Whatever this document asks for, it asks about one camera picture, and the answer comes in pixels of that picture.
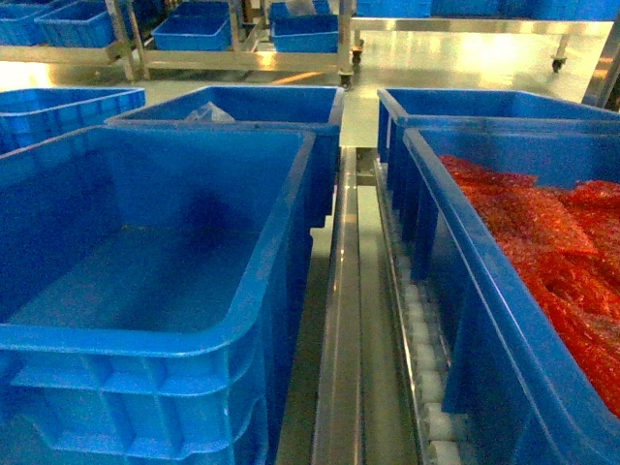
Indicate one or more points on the blue bin with plastic bag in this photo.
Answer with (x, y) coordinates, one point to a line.
(314, 109)

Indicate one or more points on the blue bin rear right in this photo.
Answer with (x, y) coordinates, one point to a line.
(469, 109)

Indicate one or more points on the empty blue plastic bin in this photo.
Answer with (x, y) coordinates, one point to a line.
(152, 283)

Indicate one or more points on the stainless steel shelf rack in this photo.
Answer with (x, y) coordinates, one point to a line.
(347, 403)

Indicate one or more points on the blue bin with red parts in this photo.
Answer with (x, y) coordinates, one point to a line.
(526, 399)

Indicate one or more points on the blue bin far left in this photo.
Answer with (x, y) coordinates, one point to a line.
(32, 115)

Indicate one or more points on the white roller track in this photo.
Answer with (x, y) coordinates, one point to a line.
(424, 359)

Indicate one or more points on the red packaged parts pile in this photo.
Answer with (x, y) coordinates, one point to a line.
(564, 245)

